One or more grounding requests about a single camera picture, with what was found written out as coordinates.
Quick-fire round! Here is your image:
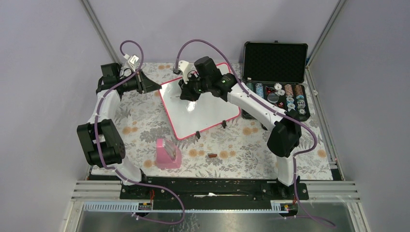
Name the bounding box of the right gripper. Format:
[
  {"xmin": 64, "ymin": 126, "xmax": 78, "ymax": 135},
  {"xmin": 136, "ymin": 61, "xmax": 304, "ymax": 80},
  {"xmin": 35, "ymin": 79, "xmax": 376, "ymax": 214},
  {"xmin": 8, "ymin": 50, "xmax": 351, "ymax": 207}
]
[{"xmin": 178, "ymin": 72, "xmax": 210, "ymax": 102}]

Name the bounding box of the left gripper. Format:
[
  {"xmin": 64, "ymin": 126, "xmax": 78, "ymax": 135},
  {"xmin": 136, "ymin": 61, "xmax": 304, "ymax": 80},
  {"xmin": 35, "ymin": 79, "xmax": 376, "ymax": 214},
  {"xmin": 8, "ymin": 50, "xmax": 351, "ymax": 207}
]
[{"xmin": 117, "ymin": 69, "xmax": 161, "ymax": 94}]

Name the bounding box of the pink framed whiteboard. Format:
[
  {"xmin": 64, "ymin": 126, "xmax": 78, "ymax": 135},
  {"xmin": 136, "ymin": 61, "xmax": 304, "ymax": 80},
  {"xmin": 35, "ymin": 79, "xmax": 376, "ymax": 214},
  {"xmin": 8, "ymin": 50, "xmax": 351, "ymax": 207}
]
[{"xmin": 159, "ymin": 77, "xmax": 240, "ymax": 140}]

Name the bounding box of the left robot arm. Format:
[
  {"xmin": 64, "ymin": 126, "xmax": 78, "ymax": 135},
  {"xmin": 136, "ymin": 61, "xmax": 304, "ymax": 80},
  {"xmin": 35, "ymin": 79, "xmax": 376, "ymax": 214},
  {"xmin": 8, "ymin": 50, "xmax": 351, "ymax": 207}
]
[{"xmin": 76, "ymin": 63, "xmax": 161, "ymax": 199}]

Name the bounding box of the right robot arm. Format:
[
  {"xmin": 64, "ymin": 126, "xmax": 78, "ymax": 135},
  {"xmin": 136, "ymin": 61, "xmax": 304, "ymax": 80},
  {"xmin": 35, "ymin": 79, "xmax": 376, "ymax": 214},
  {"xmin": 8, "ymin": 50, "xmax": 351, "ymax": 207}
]
[{"xmin": 174, "ymin": 56, "xmax": 301, "ymax": 199}]

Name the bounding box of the floral tablecloth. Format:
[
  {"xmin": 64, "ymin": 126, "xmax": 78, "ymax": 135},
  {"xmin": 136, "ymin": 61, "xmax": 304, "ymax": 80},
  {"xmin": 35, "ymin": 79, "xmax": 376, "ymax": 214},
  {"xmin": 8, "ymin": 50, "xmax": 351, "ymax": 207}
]
[{"xmin": 90, "ymin": 62, "xmax": 334, "ymax": 181}]

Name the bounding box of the pink eraser holder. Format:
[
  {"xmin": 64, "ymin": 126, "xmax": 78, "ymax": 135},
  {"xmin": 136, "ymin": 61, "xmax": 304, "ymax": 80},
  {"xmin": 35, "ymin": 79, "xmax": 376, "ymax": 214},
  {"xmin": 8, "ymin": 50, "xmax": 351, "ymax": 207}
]
[{"xmin": 156, "ymin": 138, "xmax": 182, "ymax": 170}]

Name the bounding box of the black poker chip case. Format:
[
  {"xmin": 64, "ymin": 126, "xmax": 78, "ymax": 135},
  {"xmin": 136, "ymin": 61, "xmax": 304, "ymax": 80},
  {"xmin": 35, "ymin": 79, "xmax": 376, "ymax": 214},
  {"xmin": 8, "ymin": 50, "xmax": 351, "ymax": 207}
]
[{"xmin": 242, "ymin": 42, "xmax": 310, "ymax": 122}]

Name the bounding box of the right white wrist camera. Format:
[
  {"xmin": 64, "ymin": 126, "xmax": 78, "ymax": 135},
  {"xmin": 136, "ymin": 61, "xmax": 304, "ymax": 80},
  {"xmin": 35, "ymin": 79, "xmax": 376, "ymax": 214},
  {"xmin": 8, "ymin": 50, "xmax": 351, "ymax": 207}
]
[{"xmin": 177, "ymin": 60, "xmax": 194, "ymax": 79}]

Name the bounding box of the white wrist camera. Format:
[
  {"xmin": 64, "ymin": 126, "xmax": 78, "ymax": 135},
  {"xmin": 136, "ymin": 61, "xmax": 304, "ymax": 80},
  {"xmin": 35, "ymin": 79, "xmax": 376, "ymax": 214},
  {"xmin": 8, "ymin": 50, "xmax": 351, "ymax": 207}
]
[
  {"xmin": 177, "ymin": 60, "xmax": 194, "ymax": 79},
  {"xmin": 124, "ymin": 54, "xmax": 140, "ymax": 72}
]

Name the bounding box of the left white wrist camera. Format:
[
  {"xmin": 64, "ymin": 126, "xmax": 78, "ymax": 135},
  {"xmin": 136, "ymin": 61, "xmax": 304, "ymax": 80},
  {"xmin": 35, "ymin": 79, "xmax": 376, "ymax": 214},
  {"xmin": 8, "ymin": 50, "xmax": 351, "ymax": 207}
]
[{"xmin": 124, "ymin": 54, "xmax": 140, "ymax": 72}]

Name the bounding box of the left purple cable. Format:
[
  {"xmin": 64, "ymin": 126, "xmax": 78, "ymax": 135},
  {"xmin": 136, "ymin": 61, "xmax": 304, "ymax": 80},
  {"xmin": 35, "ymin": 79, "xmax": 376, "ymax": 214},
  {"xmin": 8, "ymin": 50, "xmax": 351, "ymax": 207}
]
[{"xmin": 93, "ymin": 40, "xmax": 187, "ymax": 225}]

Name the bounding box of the purple cable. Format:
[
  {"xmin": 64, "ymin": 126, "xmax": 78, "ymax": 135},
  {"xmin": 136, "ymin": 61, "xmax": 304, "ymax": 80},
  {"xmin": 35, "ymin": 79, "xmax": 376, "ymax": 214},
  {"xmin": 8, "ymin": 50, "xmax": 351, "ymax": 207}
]
[
  {"xmin": 93, "ymin": 40, "xmax": 187, "ymax": 225},
  {"xmin": 173, "ymin": 39, "xmax": 337, "ymax": 229}
]

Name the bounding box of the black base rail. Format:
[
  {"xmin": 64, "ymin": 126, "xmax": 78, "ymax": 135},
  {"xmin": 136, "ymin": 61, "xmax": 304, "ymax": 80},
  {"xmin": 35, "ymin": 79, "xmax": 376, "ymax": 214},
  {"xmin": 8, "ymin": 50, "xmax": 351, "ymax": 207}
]
[{"xmin": 120, "ymin": 176, "xmax": 309, "ymax": 209}]

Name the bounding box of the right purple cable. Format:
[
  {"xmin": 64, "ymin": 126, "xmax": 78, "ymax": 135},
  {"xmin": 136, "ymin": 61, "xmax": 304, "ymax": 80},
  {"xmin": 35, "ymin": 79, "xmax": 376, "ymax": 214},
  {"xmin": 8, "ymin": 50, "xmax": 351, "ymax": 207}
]
[{"xmin": 173, "ymin": 39, "xmax": 337, "ymax": 229}]

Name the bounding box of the white slotted cable duct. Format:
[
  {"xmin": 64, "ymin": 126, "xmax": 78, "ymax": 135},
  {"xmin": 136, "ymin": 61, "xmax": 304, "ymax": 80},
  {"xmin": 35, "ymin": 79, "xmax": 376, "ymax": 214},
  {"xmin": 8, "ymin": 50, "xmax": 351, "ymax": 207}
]
[{"xmin": 83, "ymin": 201, "xmax": 289, "ymax": 214}]

